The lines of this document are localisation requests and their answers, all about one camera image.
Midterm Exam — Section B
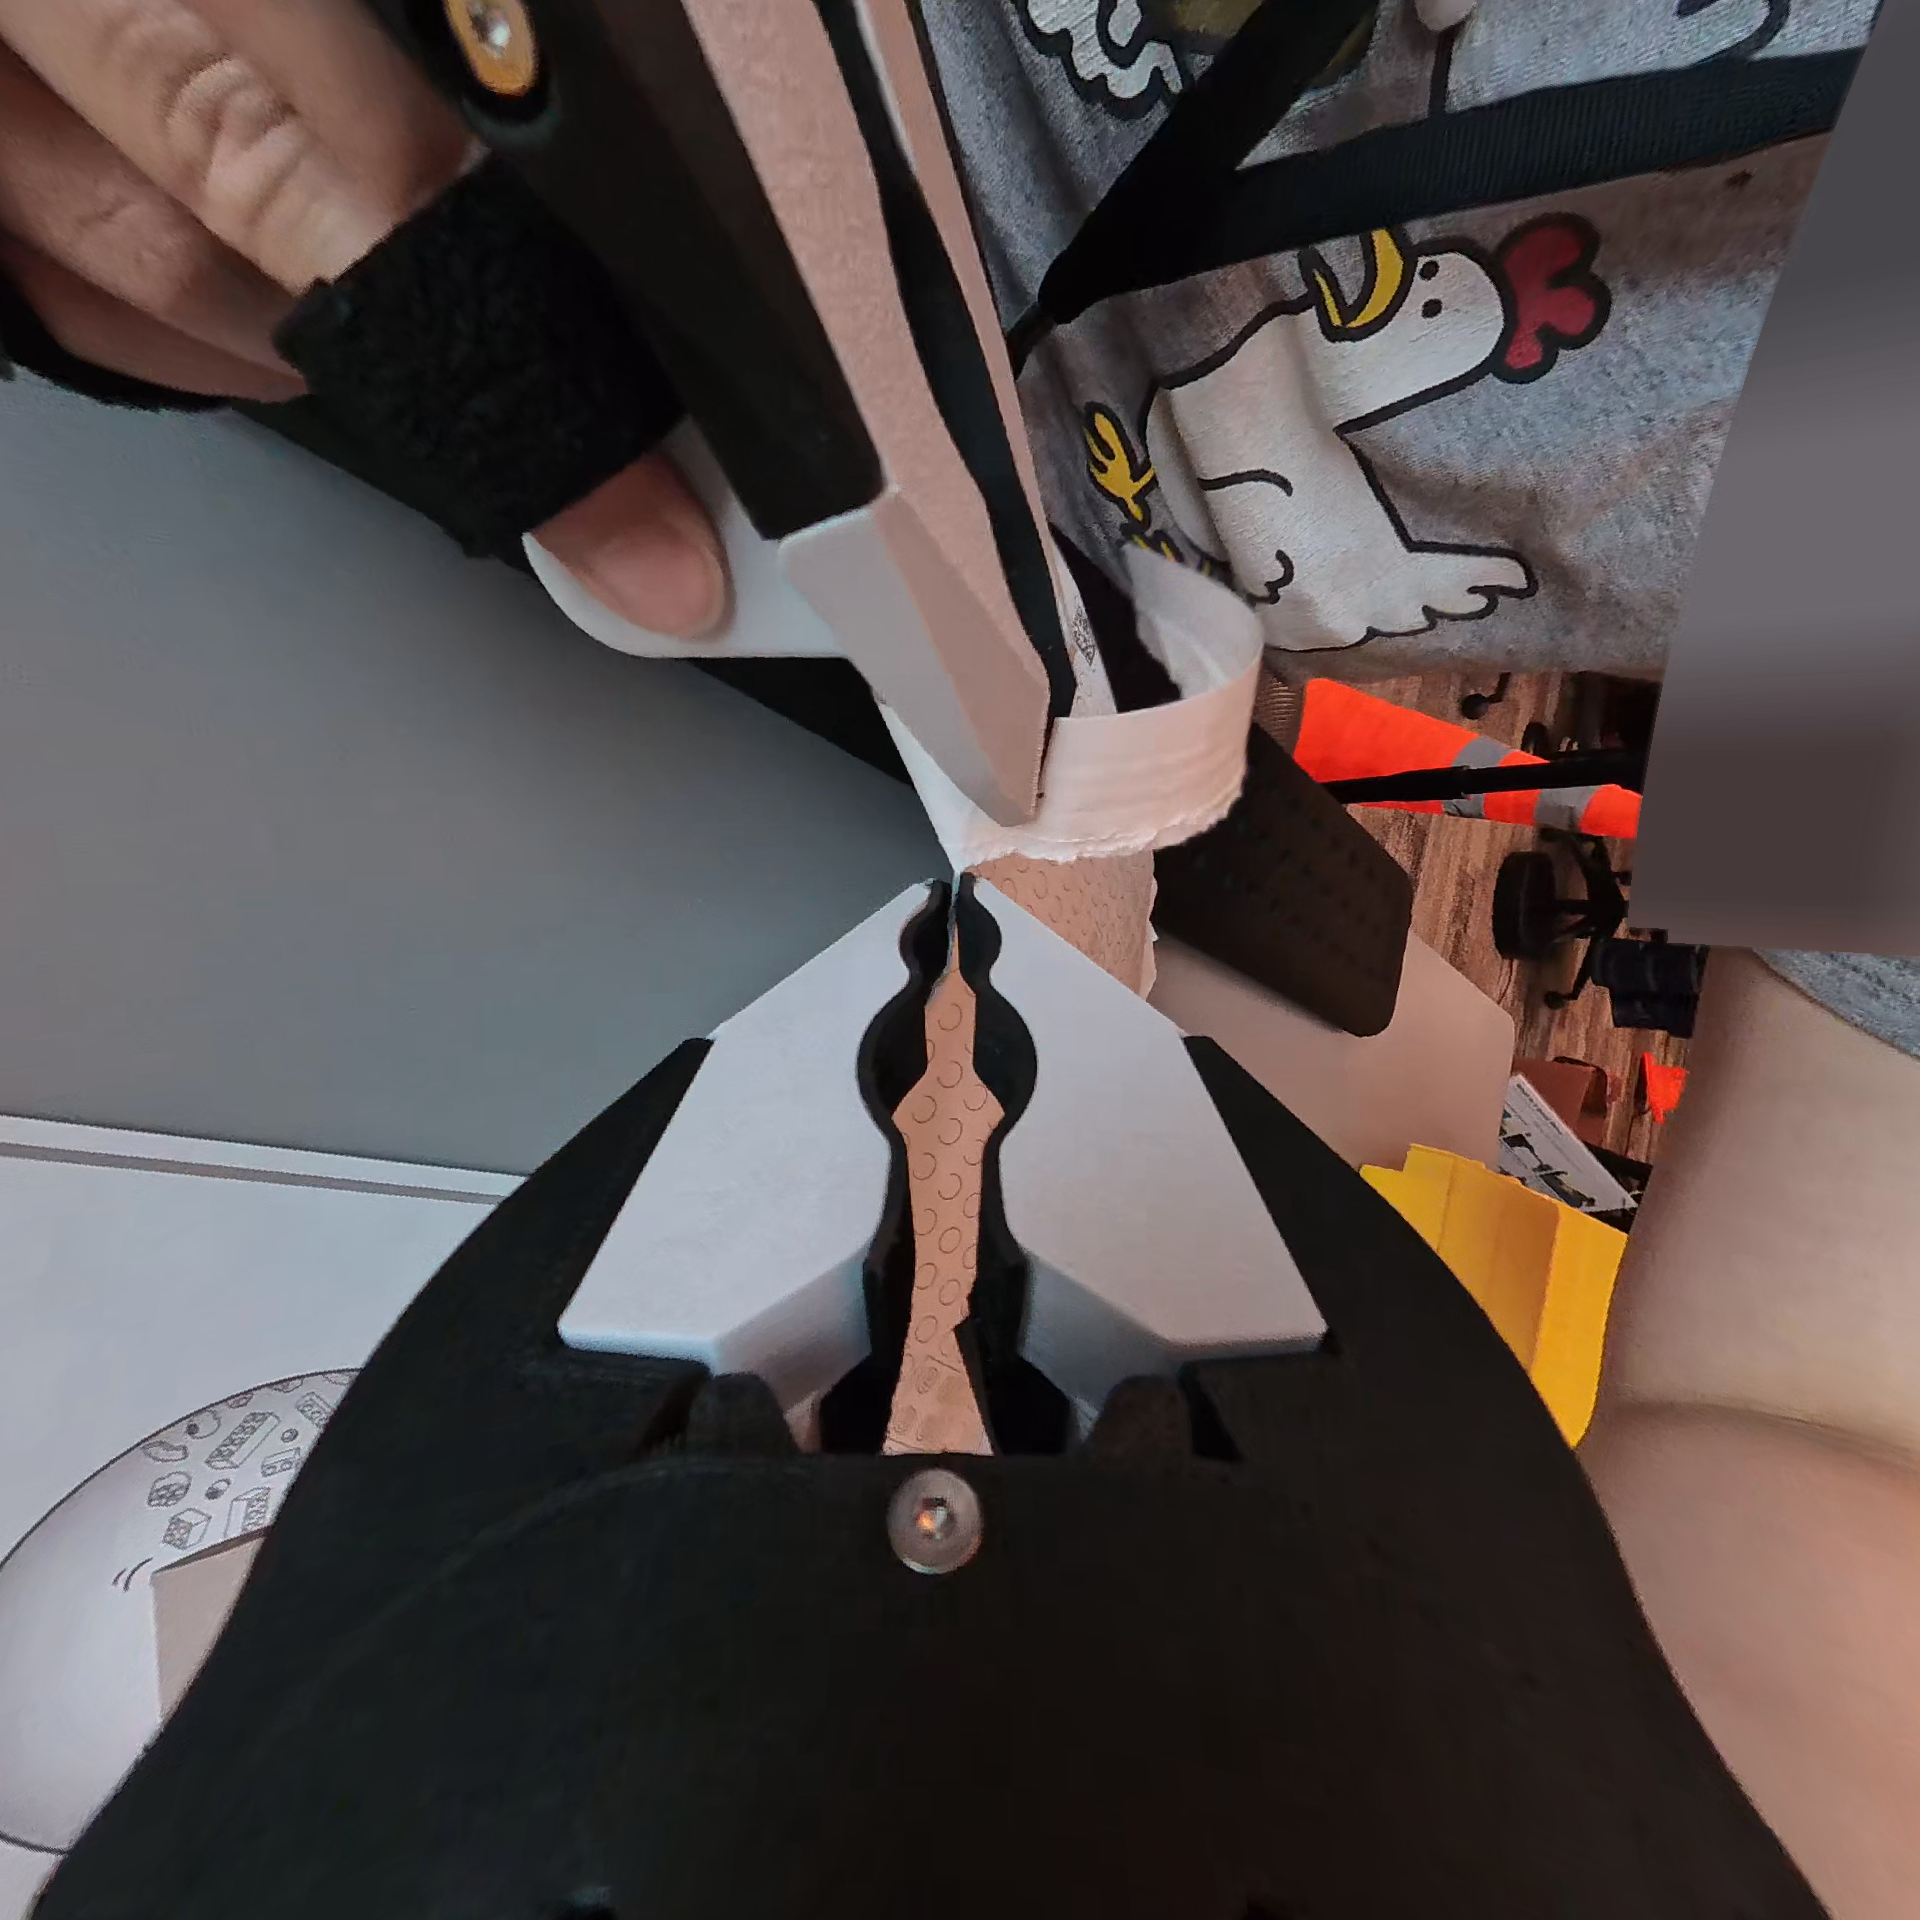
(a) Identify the yellow plastic bin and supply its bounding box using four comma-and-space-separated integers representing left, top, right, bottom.
1361, 1142, 1631, 1449

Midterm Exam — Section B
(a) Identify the white paper bag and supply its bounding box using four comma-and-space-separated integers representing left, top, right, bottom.
873, 554, 1268, 1455

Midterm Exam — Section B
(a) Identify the black office chair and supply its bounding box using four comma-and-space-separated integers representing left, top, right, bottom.
1492, 832, 1713, 1037

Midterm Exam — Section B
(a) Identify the black harness strap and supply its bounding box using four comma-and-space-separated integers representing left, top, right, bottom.
1035, 0, 1859, 325

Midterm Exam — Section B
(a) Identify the orange traffic cone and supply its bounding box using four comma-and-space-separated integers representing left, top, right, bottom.
1295, 673, 1644, 839

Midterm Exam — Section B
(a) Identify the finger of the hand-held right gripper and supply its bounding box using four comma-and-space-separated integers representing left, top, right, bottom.
693, 0, 1080, 825
866, 0, 1087, 698

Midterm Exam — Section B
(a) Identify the person's left forearm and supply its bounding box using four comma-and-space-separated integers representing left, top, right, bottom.
1576, 949, 1920, 1920

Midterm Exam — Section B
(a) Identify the person's right hand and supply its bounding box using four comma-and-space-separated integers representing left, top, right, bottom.
0, 0, 737, 639

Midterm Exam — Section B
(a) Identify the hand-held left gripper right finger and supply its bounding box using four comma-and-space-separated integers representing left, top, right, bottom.
953, 880, 1335, 1455

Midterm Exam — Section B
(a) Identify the person in grey shirt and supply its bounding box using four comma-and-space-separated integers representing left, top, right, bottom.
915, 0, 1883, 681

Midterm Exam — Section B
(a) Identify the cardboard box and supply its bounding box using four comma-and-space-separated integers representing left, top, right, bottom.
1499, 1048, 1644, 1216

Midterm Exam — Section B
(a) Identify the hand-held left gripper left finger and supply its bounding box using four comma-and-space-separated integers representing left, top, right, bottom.
557, 881, 962, 1455

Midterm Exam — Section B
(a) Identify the grey desk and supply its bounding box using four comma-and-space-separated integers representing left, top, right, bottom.
0, 368, 1521, 1201

